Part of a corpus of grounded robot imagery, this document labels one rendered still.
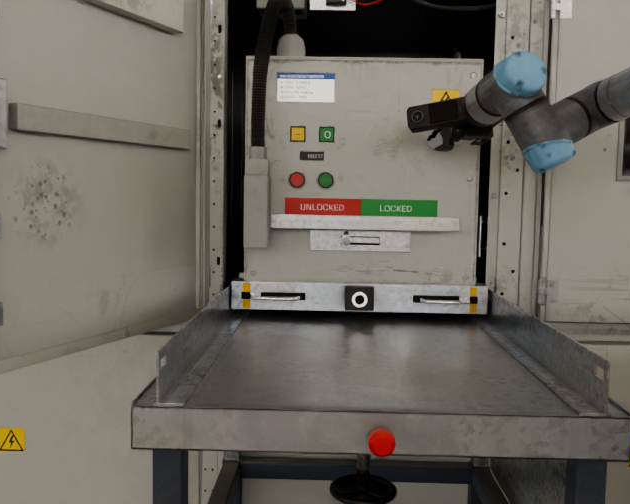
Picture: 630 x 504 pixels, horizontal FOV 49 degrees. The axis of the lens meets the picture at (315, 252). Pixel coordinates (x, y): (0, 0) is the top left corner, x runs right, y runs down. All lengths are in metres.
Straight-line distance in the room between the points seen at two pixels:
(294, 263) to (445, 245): 0.32
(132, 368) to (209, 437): 0.72
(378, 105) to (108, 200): 0.58
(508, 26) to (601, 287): 0.59
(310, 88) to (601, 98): 0.58
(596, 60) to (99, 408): 1.31
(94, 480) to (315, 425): 0.91
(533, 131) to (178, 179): 0.72
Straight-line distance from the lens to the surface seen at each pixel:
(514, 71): 1.17
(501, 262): 1.57
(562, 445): 0.94
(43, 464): 1.74
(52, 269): 1.22
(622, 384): 1.68
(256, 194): 1.36
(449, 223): 1.44
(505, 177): 1.57
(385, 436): 0.85
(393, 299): 1.47
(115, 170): 1.33
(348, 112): 1.47
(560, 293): 1.59
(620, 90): 1.21
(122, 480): 1.69
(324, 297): 1.47
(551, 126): 1.19
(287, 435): 0.89
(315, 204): 1.46
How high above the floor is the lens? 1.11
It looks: 5 degrees down
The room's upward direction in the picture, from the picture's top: 1 degrees clockwise
